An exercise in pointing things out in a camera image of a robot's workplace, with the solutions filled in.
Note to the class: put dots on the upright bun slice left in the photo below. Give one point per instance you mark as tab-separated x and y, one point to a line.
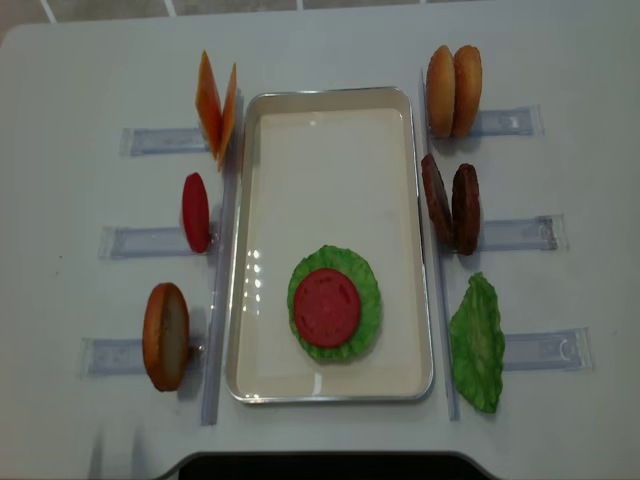
165	338

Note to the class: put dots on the white rectangular metal tray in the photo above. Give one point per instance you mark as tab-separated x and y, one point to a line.
336	167

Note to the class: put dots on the long clear left strip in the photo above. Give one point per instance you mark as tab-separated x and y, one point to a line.
224	255

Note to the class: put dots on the clear lettuce holder rail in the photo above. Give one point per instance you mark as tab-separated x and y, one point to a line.
559	350

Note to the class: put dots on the green lettuce leaf on tray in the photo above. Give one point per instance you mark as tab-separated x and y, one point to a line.
358	270

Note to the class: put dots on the long clear strip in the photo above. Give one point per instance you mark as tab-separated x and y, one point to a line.
224	255
440	279

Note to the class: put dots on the clear right bun holder rail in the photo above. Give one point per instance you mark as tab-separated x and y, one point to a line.
520	121

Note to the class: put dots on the orange cheese slice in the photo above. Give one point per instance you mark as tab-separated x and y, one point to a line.
208	105
228	117

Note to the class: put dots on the red tomato slice on tray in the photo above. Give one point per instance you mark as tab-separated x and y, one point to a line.
326	308

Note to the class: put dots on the clear patty holder rail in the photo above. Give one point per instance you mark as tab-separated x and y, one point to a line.
544	233

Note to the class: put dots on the clear cheese holder rail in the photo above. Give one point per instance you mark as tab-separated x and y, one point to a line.
141	141

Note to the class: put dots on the clear bun holder rail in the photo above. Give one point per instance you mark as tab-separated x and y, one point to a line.
110	357
520	121

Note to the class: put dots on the upright green lettuce leaf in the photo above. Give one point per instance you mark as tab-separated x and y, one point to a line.
478	346

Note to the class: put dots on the right orange cheese slice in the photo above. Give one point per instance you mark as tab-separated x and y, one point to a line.
228	117

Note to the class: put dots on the brown meat patty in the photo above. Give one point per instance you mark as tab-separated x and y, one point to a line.
437	200
466	215

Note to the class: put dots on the clear left bun holder rail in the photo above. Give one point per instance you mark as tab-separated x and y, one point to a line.
110	357

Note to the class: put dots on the clear tomato holder rail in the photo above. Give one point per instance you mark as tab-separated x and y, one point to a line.
118	243

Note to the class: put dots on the left bun slice top right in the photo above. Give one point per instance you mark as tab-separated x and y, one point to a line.
440	92

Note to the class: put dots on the long clear right strip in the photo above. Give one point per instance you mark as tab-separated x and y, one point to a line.
440	279

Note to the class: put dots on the upright red tomato slice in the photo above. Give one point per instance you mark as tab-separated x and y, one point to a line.
195	213

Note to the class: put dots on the left orange cheese slice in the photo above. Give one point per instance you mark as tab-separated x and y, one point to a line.
208	105

